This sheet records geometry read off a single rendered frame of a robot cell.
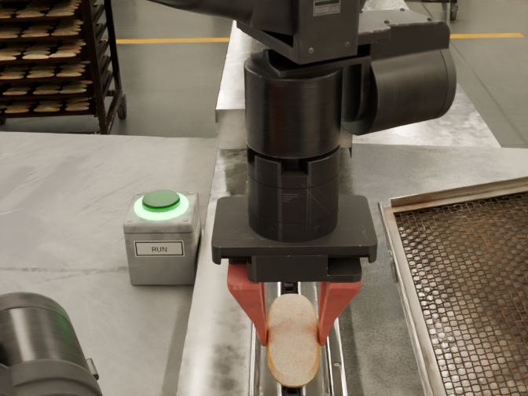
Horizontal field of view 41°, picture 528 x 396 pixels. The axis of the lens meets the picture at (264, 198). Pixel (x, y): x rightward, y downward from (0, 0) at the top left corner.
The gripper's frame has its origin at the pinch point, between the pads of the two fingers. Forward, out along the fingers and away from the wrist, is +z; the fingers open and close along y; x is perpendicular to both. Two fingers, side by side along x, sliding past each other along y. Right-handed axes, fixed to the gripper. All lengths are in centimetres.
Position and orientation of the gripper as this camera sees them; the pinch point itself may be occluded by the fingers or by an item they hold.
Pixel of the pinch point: (292, 331)
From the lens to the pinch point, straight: 51.0
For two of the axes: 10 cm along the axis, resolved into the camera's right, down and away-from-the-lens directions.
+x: -0.1, 4.8, -8.8
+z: 0.2, 8.8, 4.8
